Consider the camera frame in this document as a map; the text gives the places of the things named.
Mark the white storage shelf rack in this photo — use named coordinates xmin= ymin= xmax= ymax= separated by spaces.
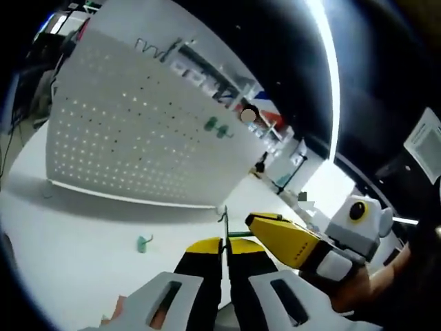
xmin=170 ymin=36 xmax=304 ymax=166

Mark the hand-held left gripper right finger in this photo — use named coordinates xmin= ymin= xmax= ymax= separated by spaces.
xmin=227 ymin=239 xmax=383 ymax=331

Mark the person's right hand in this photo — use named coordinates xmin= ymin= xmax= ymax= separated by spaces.
xmin=298 ymin=265 xmax=375 ymax=314

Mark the white perforated mounting plate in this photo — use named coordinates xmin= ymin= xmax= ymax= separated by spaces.
xmin=44 ymin=26 xmax=269 ymax=212

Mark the ceiling light strip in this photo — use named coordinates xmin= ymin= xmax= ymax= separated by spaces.
xmin=305 ymin=0 xmax=342 ymax=163

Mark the salmon pink sheet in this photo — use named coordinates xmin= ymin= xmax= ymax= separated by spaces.
xmin=101 ymin=294 xmax=132 ymax=327

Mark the person's dark clothing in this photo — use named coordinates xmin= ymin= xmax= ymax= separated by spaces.
xmin=347 ymin=220 xmax=441 ymax=328

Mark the black tripod stand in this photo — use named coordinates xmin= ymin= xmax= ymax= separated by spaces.
xmin=275 ymin=154 xmax=307 ymax=194

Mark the white ceiling air vent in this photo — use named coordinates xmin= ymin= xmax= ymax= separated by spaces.
xmin=402 ymin=107 xmax=441 ymax=183

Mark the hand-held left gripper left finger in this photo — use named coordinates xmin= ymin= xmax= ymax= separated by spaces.
xmin=79 ymin=237 xmax=224 ymax=331

